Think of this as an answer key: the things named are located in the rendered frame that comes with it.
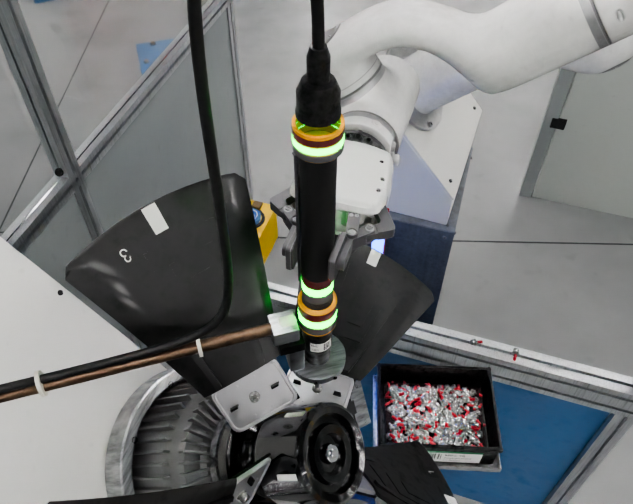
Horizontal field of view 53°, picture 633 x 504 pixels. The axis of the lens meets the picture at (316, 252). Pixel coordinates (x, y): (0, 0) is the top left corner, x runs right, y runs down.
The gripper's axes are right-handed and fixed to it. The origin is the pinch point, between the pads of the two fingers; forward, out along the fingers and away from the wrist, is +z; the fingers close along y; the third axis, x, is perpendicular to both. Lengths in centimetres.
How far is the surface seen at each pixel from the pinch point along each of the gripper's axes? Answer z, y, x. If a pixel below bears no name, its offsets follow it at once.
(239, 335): 5.2, 7.1, -10.8
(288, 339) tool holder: 3.2, 2.1, -12.1
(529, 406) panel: -37, -37, -76
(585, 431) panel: -37, -50, -80
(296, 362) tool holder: 2.7, 1.4, -17.3
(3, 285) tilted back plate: 4.9, 39.3, -14.8
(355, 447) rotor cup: 6.3, -7.3, -26.9
